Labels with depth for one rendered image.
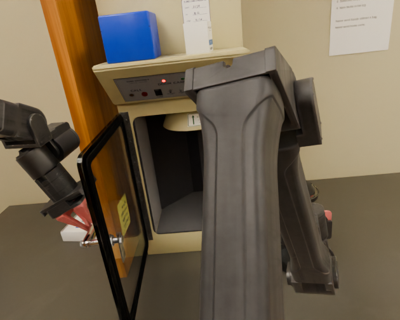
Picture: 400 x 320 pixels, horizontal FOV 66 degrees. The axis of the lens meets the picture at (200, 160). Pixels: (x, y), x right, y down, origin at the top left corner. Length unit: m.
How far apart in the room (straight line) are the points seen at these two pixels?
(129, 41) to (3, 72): 0.82
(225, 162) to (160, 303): 0.67
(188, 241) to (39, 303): 0.43
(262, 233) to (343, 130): 1.18
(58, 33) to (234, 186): 0.59
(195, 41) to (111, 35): 0.17
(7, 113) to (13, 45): 0.82
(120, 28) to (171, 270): 0.63
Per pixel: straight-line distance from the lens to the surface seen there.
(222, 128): 0.23
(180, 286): 0.88
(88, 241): 0.65
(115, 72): 0.68
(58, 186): 0.64
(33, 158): 0.64
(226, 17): 0.76
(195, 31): 0.68
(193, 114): 0.82
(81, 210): 0.65
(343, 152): 1.40
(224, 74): 0.25
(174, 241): 0.96
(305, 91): 0.31
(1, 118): 0.58
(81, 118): 0.75
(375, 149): 1.45
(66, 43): 0.73
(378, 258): 1.00
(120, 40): 0.68
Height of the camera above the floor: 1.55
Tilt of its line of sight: 22 degrees down
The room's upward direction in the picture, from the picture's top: 6 degrees counter-clockwise
